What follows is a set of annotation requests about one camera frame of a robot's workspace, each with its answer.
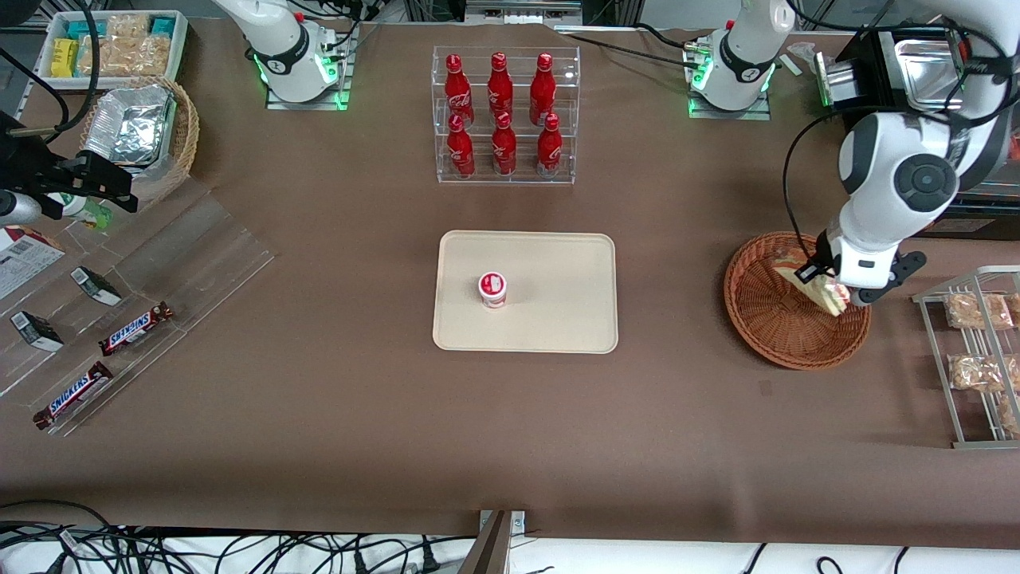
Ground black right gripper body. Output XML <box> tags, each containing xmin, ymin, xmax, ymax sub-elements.
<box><xmin>0</xmin><ymin>112</ymin><xmax>64</xmax><ymax>221</ymax></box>

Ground triangular sandwich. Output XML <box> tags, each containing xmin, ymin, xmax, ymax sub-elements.
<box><xmin>771</xmin><ymin>247</ymin><xmax>852</xmax><ymax>318</ymax></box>

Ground aluminium foil tray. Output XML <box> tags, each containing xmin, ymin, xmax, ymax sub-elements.
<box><xmin>84</xmin><ymin>84</ymin><xmax>176</xmax><ymax>168</ymax></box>

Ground brown round wicker basket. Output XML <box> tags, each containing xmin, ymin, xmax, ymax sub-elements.
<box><xmin>724</xmin><ymin>231</ymin><xmax>872</xmax><ymax>371</ymax></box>

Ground light wicker basket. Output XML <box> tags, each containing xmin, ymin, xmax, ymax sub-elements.
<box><xmin>78</xmin><ymin>76</ymin><xmax>200</xmax><ymax>204</ymax></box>

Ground cream plastic tray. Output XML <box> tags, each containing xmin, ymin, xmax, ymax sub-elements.
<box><xmin>432</xmin><ymin>230</ymin><xmax>619</xmax><ymax>354</ymax></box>

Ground green white small bottle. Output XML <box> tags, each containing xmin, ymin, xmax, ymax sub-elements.
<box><xmin>48</xmin><ymin>191</ymin><xmax>114</xmax><ymax>230</ymax></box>

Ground small black white box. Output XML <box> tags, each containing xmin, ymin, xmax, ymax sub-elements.
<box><xmin>10</xmin><ymin>311</ymin><xmax>65</xmax><ymax>353</ymax></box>
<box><xmin>70</xmin><ymin>266</ymin><xmax>123</xmax><ymax>307</ymax></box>

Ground clear acrylic stepped display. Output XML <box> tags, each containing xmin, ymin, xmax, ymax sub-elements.
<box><xmin>0</xmin><ymin>177</ymin><xmax>276</xmax><ymax>438</ymax></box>

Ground red white printed carton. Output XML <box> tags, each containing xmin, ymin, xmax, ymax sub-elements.
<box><xmin>0</xmin><ymin>226</ymin><xmax>66</xmax><ymax>301</ymax></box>

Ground beige cracker snack pack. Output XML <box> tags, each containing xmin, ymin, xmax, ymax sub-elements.
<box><xmin>80</xmin><ymin>14</ymin><xmax>172</xmax><ymax>78</ymax></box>

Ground snickers chocolate bar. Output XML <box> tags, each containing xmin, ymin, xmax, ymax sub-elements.
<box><xmin>98</xmin><ymin>301</ymin><xmax>175</xmax><ymax>357</ymax></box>
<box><xmin>33</xmin><ymin>361</ymin><xmax>114</xmax><ymax>431</ymax></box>

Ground white plastic bin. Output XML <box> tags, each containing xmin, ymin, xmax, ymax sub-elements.
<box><xmin>37</xmin><ymin>10</ymin><xmax>190</xmax><ymax>90</ymax></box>

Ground black food warmer appliance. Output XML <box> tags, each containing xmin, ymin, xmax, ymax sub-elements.
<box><xmin>813</xmin><ymin>24</ymin><xmax>1020</xmax><ymax>240</ymax></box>

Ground steel food pan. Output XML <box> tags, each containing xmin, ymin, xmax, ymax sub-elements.
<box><xmin>894</xmin><ymin>38</ymin><xmax>971</xmax><ymax>111</ymax></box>

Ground red cola bottle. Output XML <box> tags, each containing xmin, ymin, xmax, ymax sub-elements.
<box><xmin>444</xmin><ymin>53</ymin><xmax>476</xmax><ymax>128</ymax></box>
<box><xmin>536</xmin><ymin>112</ymin><xmax>563</xmax><ymax>179</ymax></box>
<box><xmin>446</xmin><ymin>113</ymin><xmax>477</xmax><ymax>179</ymax></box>
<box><xmin>491</xmin><ymin>112</ymin><xmax>517</xmax><ymax>177</ymax></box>
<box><xmin>530</xmin><ymin>53</ymin><xmax>556</xmax><ymax>127</ymax></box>
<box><xmin>488</xmin><ymin>52</ymin><xmax>515</xmax><ymax>124</ymax></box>

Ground clear acrylic bottle rack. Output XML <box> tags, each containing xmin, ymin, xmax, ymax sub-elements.
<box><xmin>431</xmin><ymin>45</ymin><xmax>581</xmax><ymax>186</ymax></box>

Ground brown table cover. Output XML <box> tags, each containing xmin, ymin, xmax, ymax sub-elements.
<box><xmin>0</xmin><ymin>18</ymin><xmax>1020</xmax><ymax>551</ymax></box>

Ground grey left wrist camera bracket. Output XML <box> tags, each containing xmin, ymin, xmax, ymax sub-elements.
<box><xmin>865</xmin><ymin>250</ymin><xmax>929</xmax><ymax>304</ymax></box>

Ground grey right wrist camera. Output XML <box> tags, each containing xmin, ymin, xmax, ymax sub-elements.
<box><xmin>0</xmin><ymin>190</ymin><xmax>42</xmax><ymax>226</ymax></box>

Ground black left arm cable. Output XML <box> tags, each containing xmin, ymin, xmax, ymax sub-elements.
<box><xmin>782</xmin><ymin>102</ymin><xmax>847</xmax><ymax>265</ymax></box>

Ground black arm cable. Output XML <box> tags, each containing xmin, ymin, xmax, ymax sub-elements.
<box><xmin>782</xmin><ymin>102</ymin><xmax>847</xmax><ymax>265</ymax></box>
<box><xmin>0</xmin><ymin>0</ymin><xmax>101</xmax><ymax>146</ymax></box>

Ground grey wire rack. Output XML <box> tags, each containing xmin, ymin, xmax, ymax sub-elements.
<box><xmin>912</xmin><ymin>265</ymin><xmax>1020</xmax><ymax>450</ymax></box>

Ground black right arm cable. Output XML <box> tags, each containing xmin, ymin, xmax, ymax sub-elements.
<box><xmin>0</xmin><ymin>0</ymin><xmax>101</xmax><ymax>146</ymax></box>

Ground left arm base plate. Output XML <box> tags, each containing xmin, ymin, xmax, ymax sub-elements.
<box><xmin>687</xmin><ymin>36</ymin><xmax>772</xmax><ymax>120</ymax></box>

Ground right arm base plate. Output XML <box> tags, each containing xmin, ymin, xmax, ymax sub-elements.
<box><xmin>265</xmin><ymin>24</ymin><xmax>359</xmax><ymax>111</ymax></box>

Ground black base power cable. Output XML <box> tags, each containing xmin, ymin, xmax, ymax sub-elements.
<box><xmin>567</xmin><ymin>22</ymin><xmax>712</xmax><ymax>69</ymax></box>

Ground tangled black floor cables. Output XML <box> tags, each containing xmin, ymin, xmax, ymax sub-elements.
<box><xmin>0</xmin><ymin>501</ymin><xmax>479</xmax><ymax>574</ymax></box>

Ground aluminium frame profile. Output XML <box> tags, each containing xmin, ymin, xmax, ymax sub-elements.
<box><xmin>465</xmin><ymin>0</ymin><xmax>583</xmax><ymax>25</ymax></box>

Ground grey metal table bracket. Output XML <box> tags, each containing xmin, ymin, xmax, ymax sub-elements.
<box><xmin>462</xmin><ymin>510</ymin><xmax>527</xmax><ymax>574</ymax></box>

